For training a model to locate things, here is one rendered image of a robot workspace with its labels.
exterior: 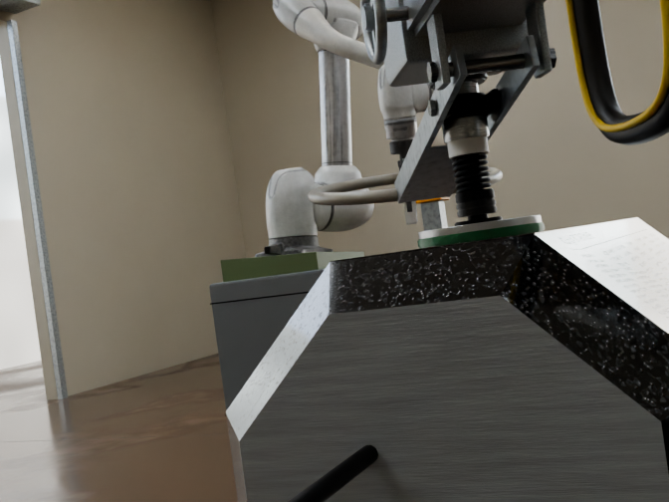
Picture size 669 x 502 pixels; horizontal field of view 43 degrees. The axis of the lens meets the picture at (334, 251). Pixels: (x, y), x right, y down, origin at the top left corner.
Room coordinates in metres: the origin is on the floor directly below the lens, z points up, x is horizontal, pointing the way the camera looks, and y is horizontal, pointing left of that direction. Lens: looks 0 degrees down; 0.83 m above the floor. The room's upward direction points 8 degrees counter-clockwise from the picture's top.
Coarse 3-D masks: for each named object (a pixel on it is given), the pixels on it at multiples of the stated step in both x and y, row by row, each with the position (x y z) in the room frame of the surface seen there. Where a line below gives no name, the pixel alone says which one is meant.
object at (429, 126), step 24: (456, 48) 1.24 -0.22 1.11; (528, 48) 1.25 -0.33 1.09; (552, 48) 1.27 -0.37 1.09; (432, 72) 1.25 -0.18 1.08; (456, 72) 1.25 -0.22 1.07; (480, 72) 1.27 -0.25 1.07; (528, 72) 1.26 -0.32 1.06; (432, 96) 1.42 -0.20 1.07; (504, 96) 1.39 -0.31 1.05; (432, 120) 1.44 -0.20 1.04; (408, 168) 1.72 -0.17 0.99; (432, 168) 1.68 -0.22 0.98; (408, 192) 1.83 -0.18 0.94; (432, 192) 1.86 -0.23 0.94
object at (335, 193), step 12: (492, 168) 2.12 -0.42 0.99; (348, 180) 2.30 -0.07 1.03; (360, 180) 2.32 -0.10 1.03; (372, 180) 2.33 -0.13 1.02; (384, 180) 2.34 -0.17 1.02; (492, 180) 1.98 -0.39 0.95; (312, 192) 2.08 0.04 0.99; (324, 192) 2.02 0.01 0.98; (336, 192) 1.97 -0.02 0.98; (348, 192) 1.94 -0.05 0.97; (360, 192) 1.92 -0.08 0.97; (372, 192) 1.91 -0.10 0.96; (384, 192) 1.90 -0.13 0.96; (396, 192) 1.89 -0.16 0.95; (324, 204) 2.01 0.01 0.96; (336, 204) 1.97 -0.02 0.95; (348, 204) 1.95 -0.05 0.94
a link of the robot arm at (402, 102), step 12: (384, 72) 2.28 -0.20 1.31; (384, 84) 2.28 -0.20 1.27; (420, 84) 2.30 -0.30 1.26; (384, 96) 2.28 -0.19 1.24; (396, 96) 2.27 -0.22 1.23; (408, 96) 2.28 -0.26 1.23; (420, 96) 2.30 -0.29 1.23; (384, 108) 2.29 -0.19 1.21; (396, 108) 2.28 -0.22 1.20; (408, 108) 2.28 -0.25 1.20; (420, 108) 2.32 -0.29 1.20; (384, 120) 2.32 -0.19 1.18
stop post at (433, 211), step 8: (424, 200) 3.44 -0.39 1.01; (432, 200) 3.43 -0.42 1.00; (440, 200) 3.47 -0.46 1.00; (424, 208) 3.46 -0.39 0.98; (432, 208) 3.45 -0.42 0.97; (440, 208) 3.45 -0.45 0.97; (424, 216) 3.47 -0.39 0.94; (432, 216) 3.45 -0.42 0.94; (440, 216) 3.44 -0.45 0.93; (424, 224) 3.47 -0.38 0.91; (432, 224) 3.45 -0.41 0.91; (440, 224) 3.44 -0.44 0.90
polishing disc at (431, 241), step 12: (492, 228) 1.37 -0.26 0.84; (504, 228) 1.36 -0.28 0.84; (516, 228) 1.37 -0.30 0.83; (528, 228) 1.38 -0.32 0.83; (540, 228) 1.41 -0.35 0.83; (420, 240) 1.45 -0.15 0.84; (432, 240) 1.41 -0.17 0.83; (444, 240) 1.39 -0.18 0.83; (456, 240) 1.38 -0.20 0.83; (468, 240) 1.37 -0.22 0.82
